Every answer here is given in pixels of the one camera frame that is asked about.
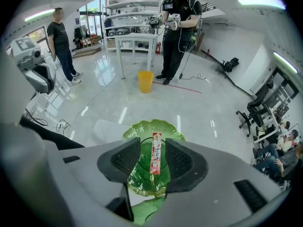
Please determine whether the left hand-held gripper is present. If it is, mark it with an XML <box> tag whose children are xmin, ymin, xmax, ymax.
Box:
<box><xmin>10</xmin><ymin>37</ymin><xmax>57</xmax><ymax>95</ymax></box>

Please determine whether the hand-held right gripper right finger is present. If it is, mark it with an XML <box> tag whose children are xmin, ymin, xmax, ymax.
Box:
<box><xmin>165</xmin><ymin>138</ymin><xmax>209</xmax><ymax>194</ymax></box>

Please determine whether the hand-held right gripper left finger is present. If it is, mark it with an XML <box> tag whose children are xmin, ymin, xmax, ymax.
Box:
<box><xmin>97</xmin><ymin>137</ymin><xmax>141</xmax><ymax>183</ymax></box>

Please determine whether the red small snack stick packet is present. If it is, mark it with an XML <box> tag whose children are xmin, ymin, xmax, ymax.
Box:
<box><xmin>149</xmin><ymin>132</ymin><xmax>163</xmax><ymax>175</ymax></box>

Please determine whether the green glass dish container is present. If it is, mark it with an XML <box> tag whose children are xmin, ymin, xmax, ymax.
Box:
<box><xmin>121</xmin><ymin>119</ymin><xmax>187</xmax><ymax>226</ymax></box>

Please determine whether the ceiling light strip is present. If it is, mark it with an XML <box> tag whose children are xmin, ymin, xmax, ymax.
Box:
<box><xmin>273</xmin><ymin>51</ymin><xmax>299</xmax><ymax>74</ymax></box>
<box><xmin>24</xmin><ymin>8</ymin><xmax>56</xmax><ymax>23</ymax></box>

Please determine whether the clothes rack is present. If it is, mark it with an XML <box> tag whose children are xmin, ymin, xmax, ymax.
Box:
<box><xmin>72</xmin><ymin>24</ymin><xmax>91</xmax><ymax>50</ymax></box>

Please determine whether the wooden pallet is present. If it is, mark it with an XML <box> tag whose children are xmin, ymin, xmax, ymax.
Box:
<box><xmin>71</xmin><ymin>44</ymin><xmax>102</xmax><ymax>57</ymax></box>

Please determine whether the yellow plastic bucket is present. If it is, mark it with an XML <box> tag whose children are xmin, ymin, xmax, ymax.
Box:
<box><xmin>137</xmin><ymin>70</ymin><xmax>155</xmax><ymax>94</ymax></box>

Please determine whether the white power strip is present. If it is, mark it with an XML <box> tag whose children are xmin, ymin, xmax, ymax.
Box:
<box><xmin>197</xmin><ymin>73</ymin><xmax>211</xmax><ymax>83</ymax></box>

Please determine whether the black office chair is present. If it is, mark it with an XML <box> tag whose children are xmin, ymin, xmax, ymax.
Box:
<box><xmin>236</xmin><ymin>81</ymin><xmax>275</xmax><ymax>138</ymax></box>
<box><xmin>215</xmin><ymin>57</ymin><xmax>240</xmax><ymax>76</ymax></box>

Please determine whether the white office desk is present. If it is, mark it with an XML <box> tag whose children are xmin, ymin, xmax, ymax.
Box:
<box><xmin>252</xmin><ymin>102</ymin><xmax>281</xmax><ymax>144</ymax></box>

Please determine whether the white shelf unit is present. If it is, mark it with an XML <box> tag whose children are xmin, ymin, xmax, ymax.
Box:
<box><xmin>102</xmin><ymin>0</ymin><xmax>164</xmax><ymax>52</ymax></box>

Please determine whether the white square-legged table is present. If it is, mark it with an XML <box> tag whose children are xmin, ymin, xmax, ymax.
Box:
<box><xmin>114</xmin><ymin>33</ymin><xmax>159</xmax><ymax>80</ymax></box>

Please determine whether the white floor cable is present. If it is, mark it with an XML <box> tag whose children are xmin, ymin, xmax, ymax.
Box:
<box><xmin>55</xmin><ymin>79</ymin><xmax>113</xmax><ymax>137</ymax></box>

